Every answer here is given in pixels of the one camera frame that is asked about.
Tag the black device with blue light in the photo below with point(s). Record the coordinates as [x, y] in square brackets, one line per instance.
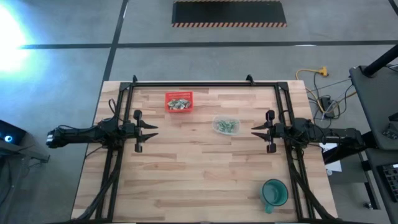
[12, 132]

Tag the green translucent cup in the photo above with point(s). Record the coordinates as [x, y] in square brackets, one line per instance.
[275, 193]

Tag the clear plastic container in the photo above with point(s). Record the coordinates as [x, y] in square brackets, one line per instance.
[215, 124]

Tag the black hazard-striped floor mat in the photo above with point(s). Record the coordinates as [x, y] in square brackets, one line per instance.
[228, 12]

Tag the black keyboard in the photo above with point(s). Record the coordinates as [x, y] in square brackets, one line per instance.
[391, 183]

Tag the dark grey keyboard desk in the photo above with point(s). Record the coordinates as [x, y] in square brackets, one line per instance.
[385, 214]

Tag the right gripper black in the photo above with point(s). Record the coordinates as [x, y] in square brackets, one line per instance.
[276, 130]

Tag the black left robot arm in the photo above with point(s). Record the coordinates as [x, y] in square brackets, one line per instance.
[77, 133]

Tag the black desk leg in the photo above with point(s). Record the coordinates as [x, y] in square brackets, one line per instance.
[342, 153]

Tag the black metal rig frame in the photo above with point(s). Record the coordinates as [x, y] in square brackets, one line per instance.
[202, 84]

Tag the black object on desk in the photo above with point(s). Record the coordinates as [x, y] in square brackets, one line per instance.
[391, 131]

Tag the white paper sheet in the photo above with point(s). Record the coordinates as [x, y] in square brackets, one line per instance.
[334, 166]

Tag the grey side stand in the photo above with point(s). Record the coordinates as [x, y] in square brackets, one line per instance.
[28, 155]

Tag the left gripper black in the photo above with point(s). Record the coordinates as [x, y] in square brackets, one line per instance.
[133, 130]

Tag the orange-red plastic basket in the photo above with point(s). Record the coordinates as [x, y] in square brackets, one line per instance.
[178, 95]

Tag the black power strip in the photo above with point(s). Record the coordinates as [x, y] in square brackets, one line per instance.
[327, 106]

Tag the black pole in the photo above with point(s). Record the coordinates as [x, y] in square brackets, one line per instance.
[381, 60]

